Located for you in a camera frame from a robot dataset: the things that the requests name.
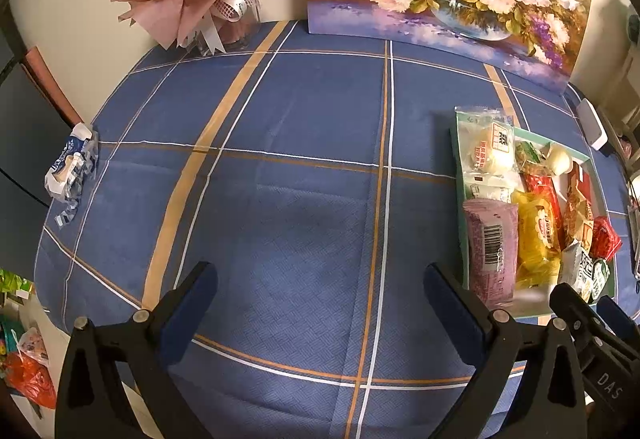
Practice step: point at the pink snack packet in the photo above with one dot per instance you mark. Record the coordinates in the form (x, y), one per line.
(490, 259)

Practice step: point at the blue white tissue pack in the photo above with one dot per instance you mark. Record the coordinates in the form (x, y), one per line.
(70, 164)

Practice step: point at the green packaging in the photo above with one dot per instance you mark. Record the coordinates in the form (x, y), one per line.
(12, 281)

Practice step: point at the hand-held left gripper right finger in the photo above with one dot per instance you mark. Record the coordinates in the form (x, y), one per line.
(447, 309)

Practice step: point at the red gold-print packet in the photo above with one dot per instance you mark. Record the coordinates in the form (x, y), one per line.
(545, 194)

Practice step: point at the small red snack packet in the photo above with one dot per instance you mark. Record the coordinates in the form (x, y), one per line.
(606, 239)

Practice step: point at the orange plastic bag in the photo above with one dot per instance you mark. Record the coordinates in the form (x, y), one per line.
(30, 374)

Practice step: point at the white power adapter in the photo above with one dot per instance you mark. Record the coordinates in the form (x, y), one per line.
(592, 124)

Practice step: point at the blue plaid tablecloth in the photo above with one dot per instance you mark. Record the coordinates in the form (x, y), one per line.
(300, 169)

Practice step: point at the teal shallow box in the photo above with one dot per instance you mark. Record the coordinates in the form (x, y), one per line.
(530, 299)

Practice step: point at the red packet with white strip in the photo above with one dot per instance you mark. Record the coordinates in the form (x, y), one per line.
(585, 171)

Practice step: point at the white and green snack packet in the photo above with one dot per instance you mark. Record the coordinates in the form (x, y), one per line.
(580, 266)

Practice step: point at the dark cabinet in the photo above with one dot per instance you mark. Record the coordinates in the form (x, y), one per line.
(25, 144)

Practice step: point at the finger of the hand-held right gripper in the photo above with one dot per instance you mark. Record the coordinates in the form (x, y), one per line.
(620, 316)
(572, 306)

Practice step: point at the yellow snack packet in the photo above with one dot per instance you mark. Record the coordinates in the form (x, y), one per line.
(537, 239)

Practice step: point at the pale snack wrapper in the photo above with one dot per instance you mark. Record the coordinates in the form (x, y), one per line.
(487, 189)

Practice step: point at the orange yellow cracker packet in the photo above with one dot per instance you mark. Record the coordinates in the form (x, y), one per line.
(579, 219)

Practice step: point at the white bun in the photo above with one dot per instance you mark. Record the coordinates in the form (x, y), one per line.
(482, 151)

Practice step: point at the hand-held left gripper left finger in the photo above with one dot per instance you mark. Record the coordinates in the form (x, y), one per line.
(192, 304)

